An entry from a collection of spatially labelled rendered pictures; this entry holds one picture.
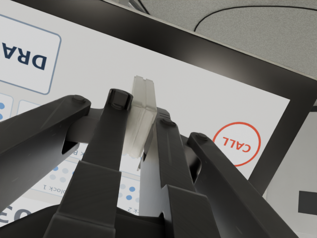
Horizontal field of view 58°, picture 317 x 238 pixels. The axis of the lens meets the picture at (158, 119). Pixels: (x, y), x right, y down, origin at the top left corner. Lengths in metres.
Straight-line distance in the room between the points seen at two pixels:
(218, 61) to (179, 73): 0.03
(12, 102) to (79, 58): 0.06
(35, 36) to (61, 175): 0.11
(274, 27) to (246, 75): 1.44
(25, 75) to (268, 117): 0.19
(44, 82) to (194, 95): 0.11
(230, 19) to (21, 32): 1.46
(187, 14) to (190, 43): 1.44
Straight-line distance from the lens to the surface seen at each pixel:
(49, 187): 0.26
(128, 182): 0.25
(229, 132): 0.24
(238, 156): 0.25
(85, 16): 0.21
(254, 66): 0.23
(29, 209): 0.28
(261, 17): 1.61
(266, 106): 0.24
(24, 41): 0.23
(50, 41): 0.22
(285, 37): 1.72
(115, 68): 0.21
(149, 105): 0.15
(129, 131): 0.15
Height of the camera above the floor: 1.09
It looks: 21 degrees down
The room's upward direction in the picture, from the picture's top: 166 degrees counter-clockwise
